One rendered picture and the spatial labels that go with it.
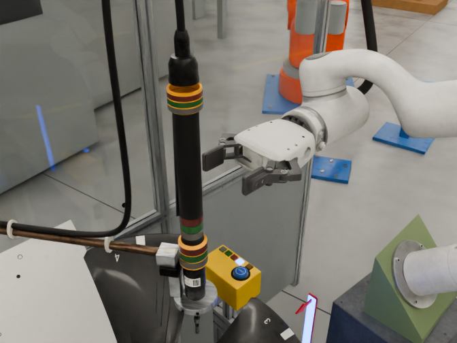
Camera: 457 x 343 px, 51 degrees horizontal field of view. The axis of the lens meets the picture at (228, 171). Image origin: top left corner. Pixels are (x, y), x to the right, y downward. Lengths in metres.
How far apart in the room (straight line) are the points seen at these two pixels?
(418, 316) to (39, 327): 0.97
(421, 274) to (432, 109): 0.69
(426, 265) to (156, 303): 0.75
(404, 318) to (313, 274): 1.52
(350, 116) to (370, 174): 3.02
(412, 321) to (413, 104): 0.78
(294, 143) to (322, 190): 2.86
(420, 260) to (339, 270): 1.60
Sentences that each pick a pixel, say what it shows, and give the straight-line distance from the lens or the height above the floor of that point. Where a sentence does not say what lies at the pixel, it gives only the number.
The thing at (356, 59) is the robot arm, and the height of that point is 1.78.
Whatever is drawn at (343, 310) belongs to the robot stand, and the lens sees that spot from 1.51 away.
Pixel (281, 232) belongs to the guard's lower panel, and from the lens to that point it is 2.40.
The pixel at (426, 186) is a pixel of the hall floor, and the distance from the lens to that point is 3.85.
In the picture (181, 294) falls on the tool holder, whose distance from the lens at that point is 0.78.
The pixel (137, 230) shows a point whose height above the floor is 0.98.
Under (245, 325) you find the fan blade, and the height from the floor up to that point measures 1.18.
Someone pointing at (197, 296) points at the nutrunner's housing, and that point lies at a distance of 0.77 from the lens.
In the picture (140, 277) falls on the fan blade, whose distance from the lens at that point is 0.94.
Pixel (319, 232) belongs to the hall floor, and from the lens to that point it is 3.20.
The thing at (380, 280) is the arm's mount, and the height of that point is 1.08.
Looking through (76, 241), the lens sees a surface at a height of 1.55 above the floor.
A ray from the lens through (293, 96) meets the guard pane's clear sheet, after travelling 2.03.
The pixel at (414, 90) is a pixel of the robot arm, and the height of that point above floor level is 1.75.
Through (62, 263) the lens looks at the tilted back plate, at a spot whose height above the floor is 1.30.
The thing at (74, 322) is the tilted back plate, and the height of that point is 1.21.
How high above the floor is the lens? 2.04
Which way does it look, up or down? 33 degrees down
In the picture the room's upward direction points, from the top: straight up
